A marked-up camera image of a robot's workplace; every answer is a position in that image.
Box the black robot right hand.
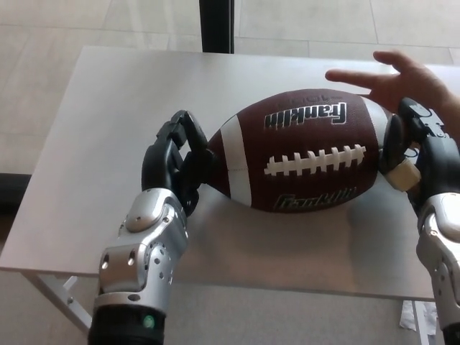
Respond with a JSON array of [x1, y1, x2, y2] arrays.
[[379, 97, 460, 216]]

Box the person's bare hand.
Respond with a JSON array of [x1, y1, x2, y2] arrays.
[[325, 50, 460, 139]]

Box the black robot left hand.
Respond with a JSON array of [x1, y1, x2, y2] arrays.
[[141, 109, 216, 216]]

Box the brown Franklin football white stripes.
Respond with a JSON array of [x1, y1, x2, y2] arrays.
[[206, 88, 395, 213]]

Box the white crumpled paper scrap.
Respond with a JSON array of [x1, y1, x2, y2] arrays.
[[398, 300, 438, 330]]

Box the black window frame post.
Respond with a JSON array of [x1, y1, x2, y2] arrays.
[[201, 0, 236, 54]]

